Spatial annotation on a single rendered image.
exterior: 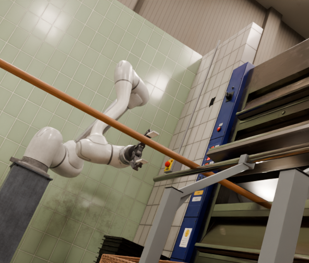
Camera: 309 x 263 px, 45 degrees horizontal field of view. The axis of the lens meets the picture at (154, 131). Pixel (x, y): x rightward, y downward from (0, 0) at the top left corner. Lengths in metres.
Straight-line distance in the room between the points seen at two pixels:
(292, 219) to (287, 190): 0.05
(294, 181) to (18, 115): 2.21
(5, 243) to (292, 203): 1.60
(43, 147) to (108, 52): 1.15
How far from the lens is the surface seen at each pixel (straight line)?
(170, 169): 2.58
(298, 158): 1.73
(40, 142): 2.15
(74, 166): 2.30
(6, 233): 2.07
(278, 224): 0.71
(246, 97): 2.34
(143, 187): 2.86
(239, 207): 1.88
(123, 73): 2.18
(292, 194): 0.72
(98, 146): 1.83
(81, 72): 2.88
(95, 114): 1.48
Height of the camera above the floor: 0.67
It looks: 21 degrees up
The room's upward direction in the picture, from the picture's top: 22 degrees clockwise
